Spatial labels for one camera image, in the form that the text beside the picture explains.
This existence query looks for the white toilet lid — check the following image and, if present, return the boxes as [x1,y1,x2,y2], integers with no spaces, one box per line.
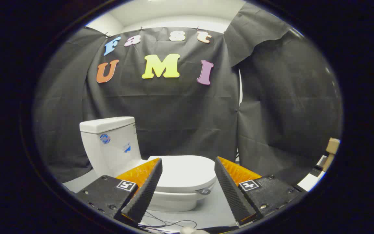
[146,155,217,194]

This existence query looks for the black backdrop cloth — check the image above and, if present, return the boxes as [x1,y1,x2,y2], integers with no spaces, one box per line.
[33,2,343,186]

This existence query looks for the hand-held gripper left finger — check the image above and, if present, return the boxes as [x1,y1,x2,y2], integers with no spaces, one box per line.
[76,158,163,225]

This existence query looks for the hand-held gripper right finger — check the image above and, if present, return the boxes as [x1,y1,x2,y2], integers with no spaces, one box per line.
[214,156,305,227]

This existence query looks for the thin black cables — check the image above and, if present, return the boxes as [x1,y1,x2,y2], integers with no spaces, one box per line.
[141,211,198,233]

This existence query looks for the brown cardboard box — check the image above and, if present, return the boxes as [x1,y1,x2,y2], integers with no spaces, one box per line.
[322,138,341,172]

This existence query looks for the white ceramic toilet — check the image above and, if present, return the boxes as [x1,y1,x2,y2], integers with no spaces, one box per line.
[80,116,218,212]

